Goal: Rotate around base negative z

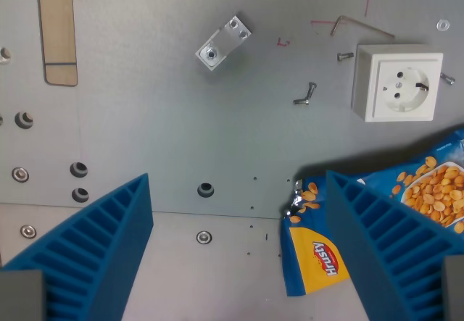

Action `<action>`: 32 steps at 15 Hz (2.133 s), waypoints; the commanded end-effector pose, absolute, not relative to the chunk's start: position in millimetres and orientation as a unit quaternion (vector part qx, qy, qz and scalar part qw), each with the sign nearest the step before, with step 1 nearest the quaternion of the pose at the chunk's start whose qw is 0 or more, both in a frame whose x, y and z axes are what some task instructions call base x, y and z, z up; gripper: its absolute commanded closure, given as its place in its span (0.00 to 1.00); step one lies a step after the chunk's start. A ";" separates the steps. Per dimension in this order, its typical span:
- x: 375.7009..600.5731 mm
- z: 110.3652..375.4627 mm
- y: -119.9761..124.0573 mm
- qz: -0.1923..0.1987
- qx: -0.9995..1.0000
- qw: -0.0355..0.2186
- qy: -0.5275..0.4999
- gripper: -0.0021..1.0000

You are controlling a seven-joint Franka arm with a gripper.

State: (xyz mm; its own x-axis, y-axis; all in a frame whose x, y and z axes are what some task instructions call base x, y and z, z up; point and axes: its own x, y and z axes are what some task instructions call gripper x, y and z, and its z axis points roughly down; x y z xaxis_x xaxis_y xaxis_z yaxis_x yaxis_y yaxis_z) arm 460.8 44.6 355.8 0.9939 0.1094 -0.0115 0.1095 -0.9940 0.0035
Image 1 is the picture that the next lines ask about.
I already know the aluminium bracket block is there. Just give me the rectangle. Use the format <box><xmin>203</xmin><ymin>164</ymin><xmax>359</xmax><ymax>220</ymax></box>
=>
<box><xmin>194</xmin><ymin>14</ymin><xmax>252</xmax><ymax>72</ymax></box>

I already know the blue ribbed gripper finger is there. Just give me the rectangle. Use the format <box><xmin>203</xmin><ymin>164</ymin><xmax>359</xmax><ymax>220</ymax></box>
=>
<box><xmin>0</xmin><ymin>172</ymin><xmax>154</xmax><ymax>321</ymax></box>
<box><xmin>325</xmin><ymin>170</ymin><xmax>448</xmax><ymax>321</ymax></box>

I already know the white electrical wall socket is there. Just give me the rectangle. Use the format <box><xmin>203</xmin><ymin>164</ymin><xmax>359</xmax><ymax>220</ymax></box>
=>
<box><xmin>350</xmin><ymin>43</ymin><xmax>444</xmax><ymax>123</ymax></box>

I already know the wooden insert strip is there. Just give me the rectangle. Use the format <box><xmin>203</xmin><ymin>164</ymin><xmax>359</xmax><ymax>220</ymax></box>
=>
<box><xmin>36</xmin><ymin>0</ymin><xmax>79</xmax><ymax>87</ymax></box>

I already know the metal allen key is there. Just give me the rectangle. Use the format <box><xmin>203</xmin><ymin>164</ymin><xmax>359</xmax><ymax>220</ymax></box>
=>
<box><xmin>329</xmin><ymin>14</ymin><xmax>396</xmax><ymax>40</ymax></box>

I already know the blue peanut snack bag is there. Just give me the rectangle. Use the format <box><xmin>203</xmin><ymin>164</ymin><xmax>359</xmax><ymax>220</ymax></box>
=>
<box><xmin>280</xmin><ymin>128</ymin><xmax>464</xmax><ymax>297</ymax></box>

